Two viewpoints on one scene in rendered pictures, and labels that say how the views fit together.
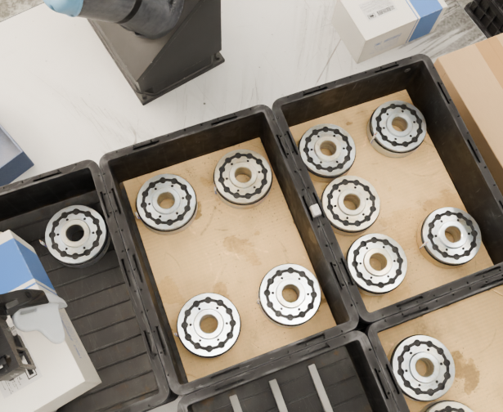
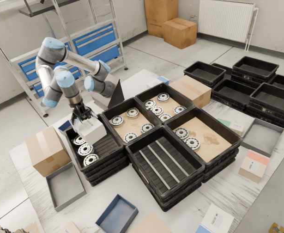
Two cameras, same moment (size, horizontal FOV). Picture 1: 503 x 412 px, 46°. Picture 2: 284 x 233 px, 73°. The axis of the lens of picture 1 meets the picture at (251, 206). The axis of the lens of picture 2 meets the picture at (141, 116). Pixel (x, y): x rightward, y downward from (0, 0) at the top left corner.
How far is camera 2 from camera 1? 0.79 m
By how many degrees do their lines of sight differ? 28
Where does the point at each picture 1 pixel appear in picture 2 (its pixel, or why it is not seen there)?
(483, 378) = (196, 133)
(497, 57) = (180, 82)
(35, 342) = (92, 121)
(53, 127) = not seen: hidden behind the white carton
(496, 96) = (182, 87)
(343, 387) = (165, 143)
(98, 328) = (106, 147)
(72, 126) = not seen: hidden behind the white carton
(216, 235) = (129, 125)
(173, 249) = (120, 129)
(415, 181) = (170, 105)
